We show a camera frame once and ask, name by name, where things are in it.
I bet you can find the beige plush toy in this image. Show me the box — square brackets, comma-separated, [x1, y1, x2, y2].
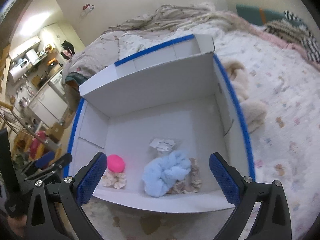
[221, 59, 267, 133]

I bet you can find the light blue fluffy scrunchie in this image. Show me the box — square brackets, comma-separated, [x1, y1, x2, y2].
[142, 151, 191, 197]

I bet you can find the white kitchen cabinet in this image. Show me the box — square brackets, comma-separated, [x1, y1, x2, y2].
[28, 71, 68, 127]

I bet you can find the grey patterned blanket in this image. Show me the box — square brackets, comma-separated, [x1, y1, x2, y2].
[62, 4, 235, 88]

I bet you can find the teal headboard cushion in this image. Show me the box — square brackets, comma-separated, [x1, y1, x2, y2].
[236, 4, 305, 27]

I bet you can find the blue and white cardboard box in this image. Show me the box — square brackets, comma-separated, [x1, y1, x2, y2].
[63, 35, 255, 213]

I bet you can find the beige lace scrunchie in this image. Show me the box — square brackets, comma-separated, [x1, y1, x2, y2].
[167, 158, 202, 194]

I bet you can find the floral white bed quilt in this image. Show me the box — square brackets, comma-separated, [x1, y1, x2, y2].
[82, 22, 320, 240]

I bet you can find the cream white scrunchie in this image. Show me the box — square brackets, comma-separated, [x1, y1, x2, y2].
[101, 170, 126, 189]

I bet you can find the white water heater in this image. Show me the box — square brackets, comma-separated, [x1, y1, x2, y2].
[8, 59, 30, 84]

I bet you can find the clear plastic packet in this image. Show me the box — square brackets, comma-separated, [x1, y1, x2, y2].
[147, 137, 181, 158]

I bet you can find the pink round sponge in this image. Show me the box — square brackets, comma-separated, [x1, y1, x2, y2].
[107, 154, 125, 173]

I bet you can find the small brown cardboard box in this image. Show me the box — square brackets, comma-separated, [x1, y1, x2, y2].
[46, 122, 65, 143]

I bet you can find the black white striped cloth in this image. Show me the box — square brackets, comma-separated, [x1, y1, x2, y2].
[265, 10, 319, 65]

